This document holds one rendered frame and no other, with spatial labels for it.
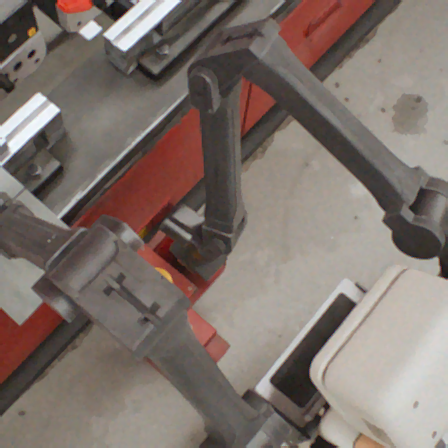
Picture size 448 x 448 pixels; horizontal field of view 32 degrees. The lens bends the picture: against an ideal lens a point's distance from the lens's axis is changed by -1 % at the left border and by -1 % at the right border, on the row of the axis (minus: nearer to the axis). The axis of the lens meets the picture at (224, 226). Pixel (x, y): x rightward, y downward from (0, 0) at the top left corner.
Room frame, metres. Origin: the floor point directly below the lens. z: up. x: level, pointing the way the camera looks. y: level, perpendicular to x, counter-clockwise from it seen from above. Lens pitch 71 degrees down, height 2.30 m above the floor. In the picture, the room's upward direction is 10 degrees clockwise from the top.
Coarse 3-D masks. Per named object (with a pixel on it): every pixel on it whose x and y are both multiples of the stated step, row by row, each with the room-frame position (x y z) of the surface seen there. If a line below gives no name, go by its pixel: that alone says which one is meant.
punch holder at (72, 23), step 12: (36, 0) 0.72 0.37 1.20; (48, 0) 0.70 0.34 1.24; (108, 0) 0.75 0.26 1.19; (48, 12) 0.71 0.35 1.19; (60, 12) 0.68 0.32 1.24; (84, 12) 0.71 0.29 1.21; (96, 12) 0.73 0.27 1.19; (60, 24) 0.69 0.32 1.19; (72, 24) 0.68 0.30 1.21; (84, 24) 0.70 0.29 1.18
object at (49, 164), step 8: (40, 152) 0.57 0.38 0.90; (48, 152) 0.58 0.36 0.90; (32, 160) 0.56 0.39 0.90; (40, 160) 0.56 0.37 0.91; (48, 160) 0.56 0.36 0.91; (56, 160) 0.56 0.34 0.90; (24, 168) 0.54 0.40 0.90; (48, 168) 0.54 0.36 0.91; (56, 168) 0.55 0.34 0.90; (16, 176) 0.52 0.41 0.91; (24, 176) 0.52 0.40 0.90; (40, 176) 0.53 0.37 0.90; (48, 176) 0.53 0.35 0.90; (56, 176) 0.54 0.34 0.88; (24, 184) 0.50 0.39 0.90; (32, 184) 0.51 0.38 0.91; (40, 184) 0.51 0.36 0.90; (48, 184) 0.52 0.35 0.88; (32, 192) 0.49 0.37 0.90
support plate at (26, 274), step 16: (0, 176) 0.48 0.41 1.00; (16, 192) 0.45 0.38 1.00; (32, 208) 0.43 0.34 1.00; (64, 224) 0.41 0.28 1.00; (0, 256) 0.33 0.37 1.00; (0, 272) 0.30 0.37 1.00; (16, 272) 0.31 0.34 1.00; (32, 272) 0.31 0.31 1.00; (0, 288) 0.28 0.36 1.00; (16, 288) 0.28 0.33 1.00; (0, 304) 0.25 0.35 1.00; (16, 304) 0.25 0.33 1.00; (32, 304) 0.26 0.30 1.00; (16, 320) 0.23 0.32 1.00
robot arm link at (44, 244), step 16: (0, 208) 0.34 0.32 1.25; (16, 208) 0.32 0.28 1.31; (0, 224) 0.30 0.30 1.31; (16, 224) 0.28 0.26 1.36; (32, 224) 0.27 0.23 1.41; (48, 224) 0.27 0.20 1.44; (96, 224) 0.25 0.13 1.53; (112, 224) 0.24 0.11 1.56; (0, 240) 0.28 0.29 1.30; (16, 240) 0.25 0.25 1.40; (32, 240) 0.24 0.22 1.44; (48, 240) 0.23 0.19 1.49; (64, 240) 0.23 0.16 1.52; (80, 240) 0.23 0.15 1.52; (128, 240) 0.23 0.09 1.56; (16, 256) 0.26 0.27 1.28; (32, 256) 0.23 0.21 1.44; (48, 256) 0.21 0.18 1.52; (64, 256) 0.21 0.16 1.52; (48, 272) 0.19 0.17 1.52; (32, 288) 0.17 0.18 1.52; (48, 288) 0.17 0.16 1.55; (48, 304) 0.16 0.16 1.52; (64, 304) 0.15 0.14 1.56
